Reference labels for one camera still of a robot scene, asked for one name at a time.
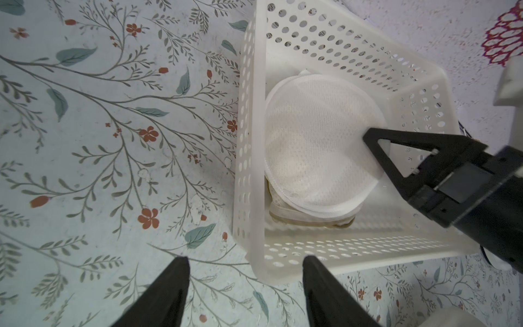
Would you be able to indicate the white round plate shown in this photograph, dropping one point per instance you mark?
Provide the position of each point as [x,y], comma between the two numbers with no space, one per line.
[318,170]

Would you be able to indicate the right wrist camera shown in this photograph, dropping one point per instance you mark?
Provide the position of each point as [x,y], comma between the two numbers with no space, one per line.
[509,93]

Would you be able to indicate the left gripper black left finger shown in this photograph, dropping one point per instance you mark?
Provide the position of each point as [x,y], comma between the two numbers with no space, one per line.
[163,302]

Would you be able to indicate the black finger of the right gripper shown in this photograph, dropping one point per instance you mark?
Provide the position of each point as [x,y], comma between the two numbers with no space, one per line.
[413,160]

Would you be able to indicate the white perforated plastic basket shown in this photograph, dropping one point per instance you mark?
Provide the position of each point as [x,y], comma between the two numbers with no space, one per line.
[285,38]

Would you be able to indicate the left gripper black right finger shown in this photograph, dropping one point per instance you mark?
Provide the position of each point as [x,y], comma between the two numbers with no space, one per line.
[327,302]

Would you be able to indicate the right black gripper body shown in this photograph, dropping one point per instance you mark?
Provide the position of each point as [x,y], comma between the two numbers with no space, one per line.
[483,201]

